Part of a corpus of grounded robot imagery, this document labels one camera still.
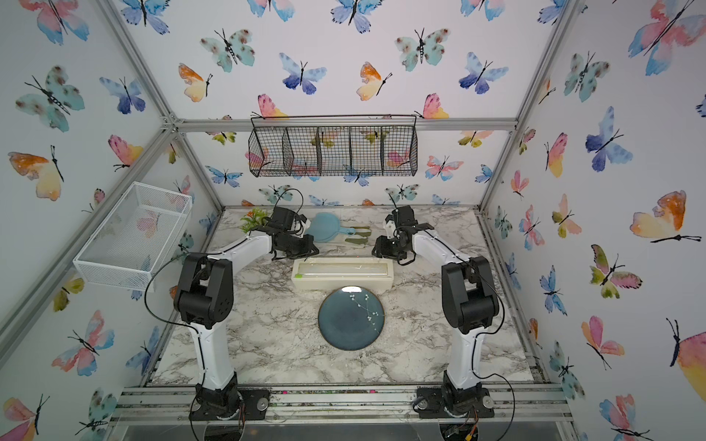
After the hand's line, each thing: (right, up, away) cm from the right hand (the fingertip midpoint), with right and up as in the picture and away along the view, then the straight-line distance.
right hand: (379, 250), depth 95 cm
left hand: (-20, +1, +3) cm, 20 cm away
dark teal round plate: (-9, -21, -6) cm, 24 cm away
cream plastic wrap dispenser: (-14, -7, -4) cm, 16 cm away
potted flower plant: (-43, +10, -1) cm, 44 cm away
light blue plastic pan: (-21, +8, +19) cm, 30 cm away
